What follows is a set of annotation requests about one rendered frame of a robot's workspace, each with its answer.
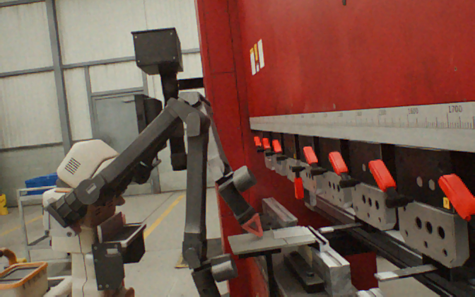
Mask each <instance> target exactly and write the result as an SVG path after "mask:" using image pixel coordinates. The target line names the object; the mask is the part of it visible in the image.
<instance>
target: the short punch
mask: <svg viewBox="0 0 475 297"><path fill-rule="evenodd" d="M303 195H304V197H303V198H302V200H303V201H304V202H305V206H306V207H308V208H309V209H311V210H313V211H315V205H316V204H317V202H316V194H314V193H312V192H309V191H308V190H307V189H305V188H304V187H303Z"/></svg>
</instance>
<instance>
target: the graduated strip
mask: <svg viewBox="0 0 475 297"><path fill-rule="evenodd" d="M250 124H316V125H352V126H388V127H422V128H458V129H475V102H469V103H450V104H439V105H420V106H410V107H391V108H380V109H370V110H350V111H341V112H321V113H310V114H299V115H280V116H270V117H250Z"/></svg>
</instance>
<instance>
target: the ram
mask: <svg viewBox="0 0 475 297"><path fill-rule="evenodd" d="M237 11H238V18H239V25H240V38H241V45H242V58H243V65H244V73H245V85H246V92H247V99H248V105H249V113H250V117H270V116H280V115H299V114H310V113H321V112H341V111H350V110H370V109H380V108H391V107H410V106H420V105H439V104H450V103H469V102H475V0H237ZM260 39H262V51H263V58H264V66H263V68H261V69H260V62H259V49H258V41H259V40H260ZM256 43H257V57H258V60H257V61H256V57H255V50H254V46H255V44H256ZM252 48H253V50H254V63H255V71H256V73H255V74H254V75H253V73H252V60H251V53H250V50H251V49H252ZM257 63H258V64H259V71H257ZM250 126H251V129H253V130H260V131H268V132H281V133H289V134H302V135H310V136H323V137H330V138H338V139H351V140H359V141H372V142H379V143H386V144H400V145H407V146H420V147H428V148H435V149H448V150H456V151H468V152H475V129H458V128H422V127H388V126H352V125H316V124H250Z"/></svg>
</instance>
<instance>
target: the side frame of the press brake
mask: <svg viewBox="0 0 475 297"><path fill-rule="evenodd" d="M194 6H195V13H196V20H197V32H198V38H199V51H200V57H201V70H202V76H203V83H204V96H205V99H207V100H209V101H210V102H211V107H212V110H213V113H214V115H213V120H214V122H215V125H216V129H217V132H218V136H219V139H220V141H221V145H222V147H223V152H224V154H225V157H226V158H227V160H228V161H229V164H230V166H231V167H232V169H233V172H235V171H236V170H239V169H240V168H241V167H242V166H244V165H245V166H247V167H248V168H249V169H250V170H251V171H252V173H253V174H254V176H255V177H256V179H257V183H256V184H255V185H253V186H251V187H250V188H249V189H248V190H246V191H244V192H240V191H239V193H240V194H241V195H242V196H243V198H244V199H245V201H246V202H249V203H250V204H251V205H252V206H253V207H254V209H255V211H256V213H263V209H262V199H268V198H272V197H273V198H274V199H275V200H276V201H277V202H278V203H279V204H281V205H282V206H283V207H284V208H285V209H287V210H288V212H290V213H291V214H292V215H294V217H296V218H297V219H298V222H296V223H297V226H300V227H303V226H304V227H305V228H307V226H310V227H311V228H313V229H315V230H316V231H318V228H326V227H331V226H330V223H331V222H330V221H328V220H327V219H326V218H325V217H323V216H321V215H320V214H318V212H316V211H313V210H311V209H309V208H308V207H306V206H305V202H304V201H303V200H302V199H297V198H296V196H295V183H294V182H293V181H291V180H289V179H288V178H287V176H281V175H279V174H278V173H276V171H275V170H270V169H269V168H267V167H266V165H265V162H264V152H263V153H257V149H258V147H256V144H255V142H254V137H255V136H258V137H259V140H260V143H261V148H263V149H264V146H263V143H262V139H263V135H262V131H260V130H253V129H251V126H250V113H249V105H248V99H247V92H246V85H245V73H244V65H243V58H242V45H241V38H240V25H239V18H238V5H237V0H194ZM215 186H216V198H217V205H218V218H219V225H220V231H221V244H222V251H223V254H225V253H230V254H232V256H233V259H234V261H235V263H236V266H237V272H238V276H237V277H235V278H232V279H229V280H225V282H227V289H228V293H230V295H231V297H249V294H250V293H249V292H248V285H247V272H246V266H245V259H241V260H239V259H238V255H234V254H233V250H232V248H231V246H230V242H229V240H228V237H229V236H234V235H243V233H242V231H243V229H242V226H241V225H240V224H239V223H238V221H237V220H236V218H235V216H234V213H233V212H232V210H231V208H230V207H229V206H228V204H227V203H225V201H224V200H223V198H222V197H221V196H220V194H219V193H218V190H219V188H218V186H219V184H218V183H216V182H215ZM342 258H344V259H345V260H346V261H347V262H349V263H350V268H351V283H352V284H353V285H354V286H355V287H356V288H357V289H358V290H359V291H369V290H370V289H379V286H378V279H376V278H375V277H374V274H376V273H377V264H376V261H377V256H376V252H367V253H362V254H357V255H349V256H344V257H342Z"/></svg>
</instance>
